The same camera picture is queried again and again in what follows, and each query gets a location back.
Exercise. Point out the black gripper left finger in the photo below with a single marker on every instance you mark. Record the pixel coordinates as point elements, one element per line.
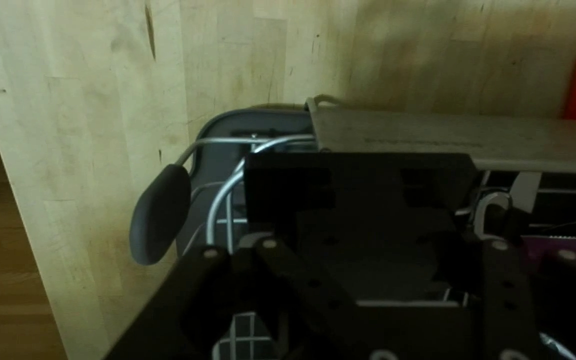
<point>288,201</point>

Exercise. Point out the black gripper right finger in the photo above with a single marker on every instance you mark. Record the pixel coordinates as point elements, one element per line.
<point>429,201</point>

